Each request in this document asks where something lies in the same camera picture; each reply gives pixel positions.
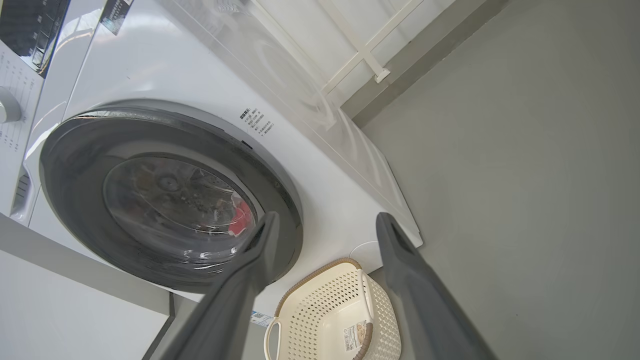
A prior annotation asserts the black QR code sticker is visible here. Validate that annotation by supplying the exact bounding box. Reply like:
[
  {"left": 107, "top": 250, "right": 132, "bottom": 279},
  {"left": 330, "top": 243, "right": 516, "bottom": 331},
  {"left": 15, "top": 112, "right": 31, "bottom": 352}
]
[{"left": 100, "top": 0, "right": 135, "bottom": 36}]

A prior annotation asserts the cream perforated laundry basket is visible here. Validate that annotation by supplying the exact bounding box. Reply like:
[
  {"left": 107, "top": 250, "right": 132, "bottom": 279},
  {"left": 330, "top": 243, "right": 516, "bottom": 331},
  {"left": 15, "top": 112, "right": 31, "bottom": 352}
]
[{"left": 263, "top": 258, "right": 402, "bottom": 360}]

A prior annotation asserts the white rail frame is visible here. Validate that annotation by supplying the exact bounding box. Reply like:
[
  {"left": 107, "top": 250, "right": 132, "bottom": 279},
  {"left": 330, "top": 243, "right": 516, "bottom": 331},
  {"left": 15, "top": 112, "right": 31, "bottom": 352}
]
[{"left": 250, "top": 0, "right": 426, "bottom": 96}]

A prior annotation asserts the white front-load washing machine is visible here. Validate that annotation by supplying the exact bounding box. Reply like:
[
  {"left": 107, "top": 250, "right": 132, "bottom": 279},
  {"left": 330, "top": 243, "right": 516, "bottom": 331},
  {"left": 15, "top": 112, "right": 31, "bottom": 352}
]
[{"left": 0, "top": 0, "right": 424, "bottom": 322}]

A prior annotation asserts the white printed instruction label sticker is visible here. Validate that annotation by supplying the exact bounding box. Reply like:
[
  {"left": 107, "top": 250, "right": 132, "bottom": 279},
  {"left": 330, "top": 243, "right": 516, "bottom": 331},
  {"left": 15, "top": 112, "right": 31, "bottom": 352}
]
[{"left": 343, "top": 321, "right": 369, "bottom": 353}]

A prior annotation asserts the washing machine glass door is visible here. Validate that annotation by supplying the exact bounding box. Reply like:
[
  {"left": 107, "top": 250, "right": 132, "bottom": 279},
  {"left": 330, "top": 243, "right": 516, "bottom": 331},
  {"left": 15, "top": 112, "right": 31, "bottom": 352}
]
[{"left": 39, "top": 99, "right": 304, "bottom": 294}]

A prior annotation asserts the black washing machine control panel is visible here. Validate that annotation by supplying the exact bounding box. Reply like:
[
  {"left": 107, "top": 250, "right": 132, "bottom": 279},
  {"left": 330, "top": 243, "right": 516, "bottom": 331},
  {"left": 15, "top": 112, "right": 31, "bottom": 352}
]
[{"left": 0, "top": 0, "right": 71, "bottom": 79}]

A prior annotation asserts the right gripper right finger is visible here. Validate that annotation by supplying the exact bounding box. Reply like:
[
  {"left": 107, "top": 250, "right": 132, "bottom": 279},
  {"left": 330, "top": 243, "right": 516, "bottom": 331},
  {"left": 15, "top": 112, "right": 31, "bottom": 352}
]
[{"left": 375, "top": 212, "right": 496, "bottom": 360}]

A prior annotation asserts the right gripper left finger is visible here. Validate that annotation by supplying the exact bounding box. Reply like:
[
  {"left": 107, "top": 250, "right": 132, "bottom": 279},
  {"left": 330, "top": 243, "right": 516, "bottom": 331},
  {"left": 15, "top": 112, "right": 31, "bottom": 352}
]
[{"left": 160, "top": 211, "right": 281, "bottom": 360}]

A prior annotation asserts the round drain filter cover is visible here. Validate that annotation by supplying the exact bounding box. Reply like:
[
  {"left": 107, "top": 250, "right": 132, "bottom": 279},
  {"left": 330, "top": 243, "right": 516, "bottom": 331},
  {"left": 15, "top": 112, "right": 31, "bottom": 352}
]
[{"left": 349, "top": 241, "right": 384, "bottom": 274}]

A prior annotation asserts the printed text notice sticker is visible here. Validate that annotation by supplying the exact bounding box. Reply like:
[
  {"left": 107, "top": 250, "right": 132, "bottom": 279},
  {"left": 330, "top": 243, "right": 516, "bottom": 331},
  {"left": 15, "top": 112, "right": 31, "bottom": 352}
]
[{"left": 239, "top": 107, "right": 275, "bottom": 137}]

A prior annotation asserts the red and white garment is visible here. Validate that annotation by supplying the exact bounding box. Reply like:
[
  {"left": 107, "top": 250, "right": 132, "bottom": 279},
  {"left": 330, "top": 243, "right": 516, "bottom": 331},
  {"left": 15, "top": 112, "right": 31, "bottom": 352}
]
[{"left": 228, "top": 199, "right": 255, "bottom": 237}]

